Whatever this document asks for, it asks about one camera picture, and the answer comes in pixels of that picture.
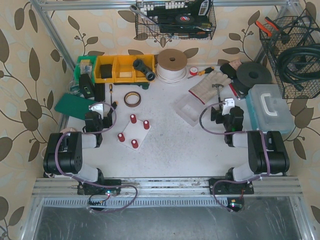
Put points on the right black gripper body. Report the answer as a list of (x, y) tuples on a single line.
[(218, 114)]

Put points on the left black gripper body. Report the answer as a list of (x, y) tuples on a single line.
[(107, 119)]

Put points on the large red spring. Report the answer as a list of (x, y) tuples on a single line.
[(133, 119), (121, 137)]

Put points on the white peg base plate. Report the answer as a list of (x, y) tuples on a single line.
[(134, 131)]

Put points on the short red spring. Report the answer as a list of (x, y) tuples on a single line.
[(146, 124), (135, 144)]

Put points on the large black orange screwdriver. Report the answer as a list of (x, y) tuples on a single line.
[(114, 104)]

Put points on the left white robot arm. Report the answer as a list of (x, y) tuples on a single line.
[(64, 152)]

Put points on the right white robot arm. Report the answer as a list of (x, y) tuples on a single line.
[(267, 153)]

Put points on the clear plastic spring tray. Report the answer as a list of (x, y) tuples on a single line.
[(189, 109)]

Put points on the white work glove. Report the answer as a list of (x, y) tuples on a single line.
[(204, 90)]

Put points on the small claw hammer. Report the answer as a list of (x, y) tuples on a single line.
[(218, 86)]

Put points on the green plastic case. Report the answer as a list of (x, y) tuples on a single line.
[(73, 106)]

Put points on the brown tape roll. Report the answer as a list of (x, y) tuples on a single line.
[(132, 99)]

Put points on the small yellow black screwdriver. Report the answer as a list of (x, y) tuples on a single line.
[(111, 92)]

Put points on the black battery charger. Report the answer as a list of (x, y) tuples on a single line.
[(86, 86)]

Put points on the pink round power socket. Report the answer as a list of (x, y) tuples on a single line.
[(68, 129)]

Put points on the yellow black bit driver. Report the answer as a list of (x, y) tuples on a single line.
[(203, 72)]

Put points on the red white tape roll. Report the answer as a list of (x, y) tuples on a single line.
[(193, 71)]

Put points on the black box in bin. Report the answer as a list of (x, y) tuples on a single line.
[(106, 71)]

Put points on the yellow storage bin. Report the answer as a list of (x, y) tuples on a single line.
[(104, 59), (122, 69), (149, 60)]

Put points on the green clamp tool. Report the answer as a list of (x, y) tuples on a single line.
[(143, 85)]

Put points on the black disc spool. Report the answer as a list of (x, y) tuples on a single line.
[(249, 74)]

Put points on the teal clear toolbox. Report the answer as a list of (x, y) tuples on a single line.
[(267, 110)]

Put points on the green storage bin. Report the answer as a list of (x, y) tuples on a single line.
[(85, 65)]

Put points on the grey pipe fitting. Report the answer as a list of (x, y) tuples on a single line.
[(140, 66)]

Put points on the black electrical tape roll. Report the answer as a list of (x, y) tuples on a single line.
[(184, 20)]

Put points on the white cable spool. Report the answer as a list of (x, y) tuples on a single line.
[(171, 66)]

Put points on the aluminium rail base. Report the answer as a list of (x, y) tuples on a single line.
[(136, 193)]

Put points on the right wire basket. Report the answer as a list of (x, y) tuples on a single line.
[(294, 56)]

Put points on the orange handled pliers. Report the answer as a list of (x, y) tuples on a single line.
[(267, 28)]

